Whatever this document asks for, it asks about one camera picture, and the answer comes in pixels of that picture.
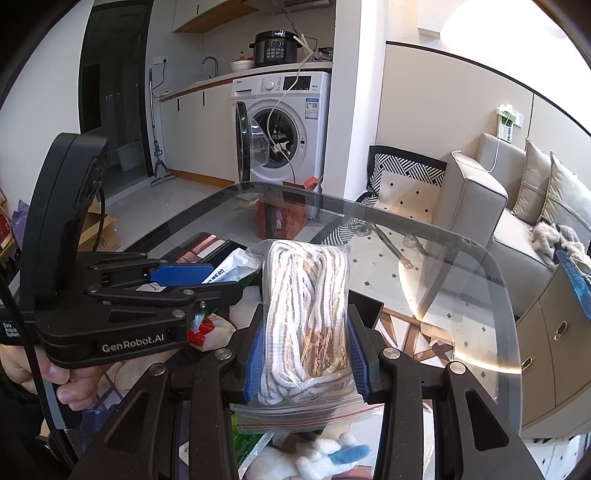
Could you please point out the white bucket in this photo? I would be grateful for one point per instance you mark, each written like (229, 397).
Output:
(129, 157)

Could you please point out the wooden wall cabinet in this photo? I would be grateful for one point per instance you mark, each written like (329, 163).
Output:
(203, 14)

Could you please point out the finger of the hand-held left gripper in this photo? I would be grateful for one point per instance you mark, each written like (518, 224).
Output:
(180, 273)
(152, 301)

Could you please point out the person's left hand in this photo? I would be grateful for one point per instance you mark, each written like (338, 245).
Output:
(74, 387)

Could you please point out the chair with patterned backrest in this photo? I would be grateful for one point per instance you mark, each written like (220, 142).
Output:
(406, 170)

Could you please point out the beige pillow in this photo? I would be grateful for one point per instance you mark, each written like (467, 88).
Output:
(531, 184)

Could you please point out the person's left forearm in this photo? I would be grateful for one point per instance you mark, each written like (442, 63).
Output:
(18, 438)

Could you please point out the white washing machine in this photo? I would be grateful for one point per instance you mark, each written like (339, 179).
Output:
(304, 138)

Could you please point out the blue packet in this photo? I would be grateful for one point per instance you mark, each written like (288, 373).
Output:
(575, 281)

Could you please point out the black pressure cooker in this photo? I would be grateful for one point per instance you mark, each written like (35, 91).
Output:
(276, 48)

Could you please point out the red cardboard box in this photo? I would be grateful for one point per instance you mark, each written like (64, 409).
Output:
(286, 221)

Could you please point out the printed table mat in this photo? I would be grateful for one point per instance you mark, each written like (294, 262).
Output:
(406, 332)

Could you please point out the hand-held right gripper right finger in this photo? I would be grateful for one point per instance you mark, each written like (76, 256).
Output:
(360, 360)

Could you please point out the mop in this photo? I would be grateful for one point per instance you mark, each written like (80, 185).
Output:
(159, 170)

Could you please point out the wall socket with charger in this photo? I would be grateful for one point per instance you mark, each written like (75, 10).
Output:
(509, 120)

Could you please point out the grey cloth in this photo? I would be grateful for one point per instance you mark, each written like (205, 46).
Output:
(322, 54)

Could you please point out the grey pillow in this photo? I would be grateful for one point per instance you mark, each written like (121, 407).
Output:
(568, 194)

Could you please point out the beige sofa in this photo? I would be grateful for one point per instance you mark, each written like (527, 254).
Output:
(471, 207)

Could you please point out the white kitchen counter cabinet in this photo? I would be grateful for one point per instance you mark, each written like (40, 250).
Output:
(198, 134)

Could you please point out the brown cardboard box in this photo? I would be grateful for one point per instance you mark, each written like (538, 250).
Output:
(99, 230)

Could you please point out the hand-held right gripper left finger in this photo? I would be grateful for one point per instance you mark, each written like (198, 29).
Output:
(256, 364)

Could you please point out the red packet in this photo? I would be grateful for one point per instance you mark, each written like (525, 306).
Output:
(205, 330)

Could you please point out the white bowl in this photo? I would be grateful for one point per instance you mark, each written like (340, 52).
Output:
(242, 64)

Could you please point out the kitchen faucet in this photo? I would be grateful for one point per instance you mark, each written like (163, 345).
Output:
(210, 60)

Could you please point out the grey furry toy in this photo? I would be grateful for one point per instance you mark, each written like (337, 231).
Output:
(551, 237)

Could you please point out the green packet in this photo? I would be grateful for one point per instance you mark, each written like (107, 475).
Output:
(247, 443)

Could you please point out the grey side cabinet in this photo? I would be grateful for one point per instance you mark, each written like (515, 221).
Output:
(554, 360)

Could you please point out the white printed plastic packet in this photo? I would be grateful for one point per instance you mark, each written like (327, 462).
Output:
(235, 267)

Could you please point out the white and blue plush toy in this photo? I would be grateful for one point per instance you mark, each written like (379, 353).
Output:
(314, 457)

